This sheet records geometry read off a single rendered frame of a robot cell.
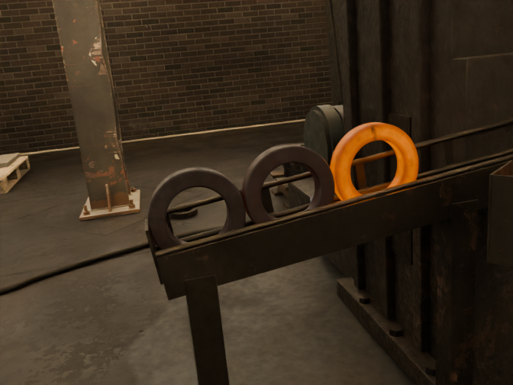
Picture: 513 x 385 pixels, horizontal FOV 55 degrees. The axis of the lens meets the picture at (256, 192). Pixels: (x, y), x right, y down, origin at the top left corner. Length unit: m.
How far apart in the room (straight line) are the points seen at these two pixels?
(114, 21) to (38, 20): 0.93
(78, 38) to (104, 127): 0.57
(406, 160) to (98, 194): 2.73
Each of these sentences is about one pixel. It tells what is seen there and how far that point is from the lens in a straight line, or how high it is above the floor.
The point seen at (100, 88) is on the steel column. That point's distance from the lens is 3.40.
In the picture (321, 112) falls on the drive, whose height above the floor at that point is 0.65.
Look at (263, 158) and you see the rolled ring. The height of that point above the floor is 0.73.
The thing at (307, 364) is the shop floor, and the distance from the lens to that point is 1.60.
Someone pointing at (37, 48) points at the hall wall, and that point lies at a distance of 7.08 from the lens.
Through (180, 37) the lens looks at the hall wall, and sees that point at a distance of 6.99.
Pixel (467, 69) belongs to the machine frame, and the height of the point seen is 0.85.
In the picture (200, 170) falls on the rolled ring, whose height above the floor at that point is 0.72.
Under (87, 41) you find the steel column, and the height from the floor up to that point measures 1.12.
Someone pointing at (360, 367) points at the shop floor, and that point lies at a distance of 1.59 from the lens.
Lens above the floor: 0.91
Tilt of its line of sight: 15 degrees down
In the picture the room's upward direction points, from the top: 5 degrees counter-clockwise
